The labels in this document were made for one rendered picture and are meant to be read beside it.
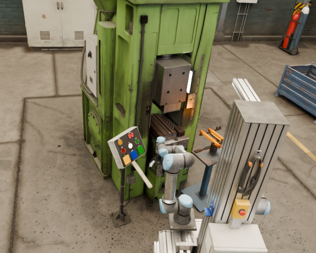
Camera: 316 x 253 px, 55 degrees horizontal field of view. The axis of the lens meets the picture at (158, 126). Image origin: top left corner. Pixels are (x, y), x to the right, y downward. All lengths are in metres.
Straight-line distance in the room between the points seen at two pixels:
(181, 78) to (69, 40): 5.47
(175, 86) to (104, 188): 1.71
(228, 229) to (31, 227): 2.29
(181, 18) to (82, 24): 5.35
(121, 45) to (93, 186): 1.85
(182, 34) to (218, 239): 1.84
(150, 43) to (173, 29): 0.25
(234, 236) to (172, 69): 1.56
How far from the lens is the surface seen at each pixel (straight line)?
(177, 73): 2.94
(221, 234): 2.12
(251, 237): 2.17
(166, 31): 2.90
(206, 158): 3.51
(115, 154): 2.82
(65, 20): 8.01
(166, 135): 3.27
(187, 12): 2.97
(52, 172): 4.30
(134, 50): 2.79
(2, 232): 3.77
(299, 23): 10.00
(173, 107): 3.12
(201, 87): 3.41
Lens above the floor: 2.84
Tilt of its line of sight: 33 degrees down
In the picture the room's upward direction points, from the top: 7 degrees clockwise
